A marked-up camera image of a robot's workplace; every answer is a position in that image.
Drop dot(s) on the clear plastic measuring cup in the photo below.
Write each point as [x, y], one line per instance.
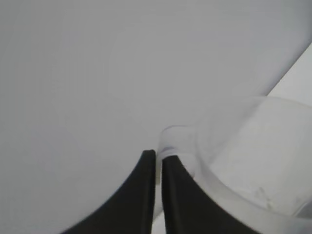
[243, 146]

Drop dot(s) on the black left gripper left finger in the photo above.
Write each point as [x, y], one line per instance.
[131, 202]

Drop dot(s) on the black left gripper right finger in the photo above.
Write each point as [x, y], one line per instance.
[185, 207]

